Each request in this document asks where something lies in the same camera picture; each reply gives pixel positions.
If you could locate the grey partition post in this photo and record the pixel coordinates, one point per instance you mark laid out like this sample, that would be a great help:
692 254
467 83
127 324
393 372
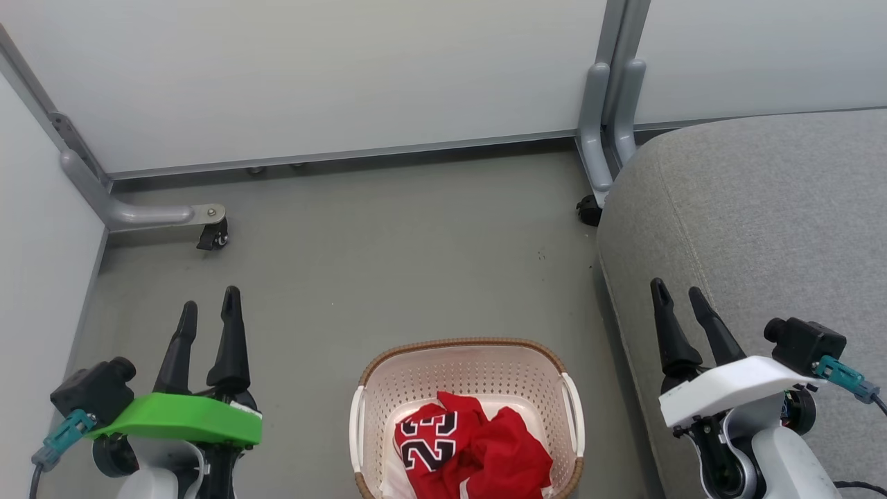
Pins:
41 97
620 34

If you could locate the grey partition bottom rail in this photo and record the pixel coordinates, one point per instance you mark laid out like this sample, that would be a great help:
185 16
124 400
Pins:
346 154
762 116

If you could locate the black caster wheel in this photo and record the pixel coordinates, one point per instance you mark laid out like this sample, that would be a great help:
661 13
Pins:
589 211
211 237

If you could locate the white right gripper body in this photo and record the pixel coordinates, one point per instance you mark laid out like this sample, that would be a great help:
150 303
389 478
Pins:
727 388

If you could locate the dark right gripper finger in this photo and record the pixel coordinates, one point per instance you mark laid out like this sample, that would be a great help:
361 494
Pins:
671 339
717 336

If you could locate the grey fabric sofa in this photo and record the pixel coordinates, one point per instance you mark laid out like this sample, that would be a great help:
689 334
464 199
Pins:
762 222

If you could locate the red jersey with number print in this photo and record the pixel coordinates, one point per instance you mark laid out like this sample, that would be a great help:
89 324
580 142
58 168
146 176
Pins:
499 457

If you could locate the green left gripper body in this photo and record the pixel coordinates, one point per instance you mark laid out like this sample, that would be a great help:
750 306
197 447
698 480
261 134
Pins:
180 419

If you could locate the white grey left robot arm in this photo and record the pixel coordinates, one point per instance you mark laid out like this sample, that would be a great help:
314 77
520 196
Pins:
163 478

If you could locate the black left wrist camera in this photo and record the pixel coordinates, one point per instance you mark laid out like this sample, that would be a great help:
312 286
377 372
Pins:
93 391

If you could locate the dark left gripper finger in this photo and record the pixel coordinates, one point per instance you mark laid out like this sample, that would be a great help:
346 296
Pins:
179 353
231 346

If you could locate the white cloth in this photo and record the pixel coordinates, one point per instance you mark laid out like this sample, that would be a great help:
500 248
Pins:
389 478

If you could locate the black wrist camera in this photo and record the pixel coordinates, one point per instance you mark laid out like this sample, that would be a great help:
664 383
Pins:
93 391
807 344

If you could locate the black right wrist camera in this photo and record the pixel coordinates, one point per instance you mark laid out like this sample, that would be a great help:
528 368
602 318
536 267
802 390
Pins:
807 344

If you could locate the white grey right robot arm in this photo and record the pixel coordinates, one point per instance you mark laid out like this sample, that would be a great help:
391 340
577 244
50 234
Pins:
793 464

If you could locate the white perforated laundry basket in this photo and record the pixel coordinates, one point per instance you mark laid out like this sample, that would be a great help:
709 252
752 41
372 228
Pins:
471 374

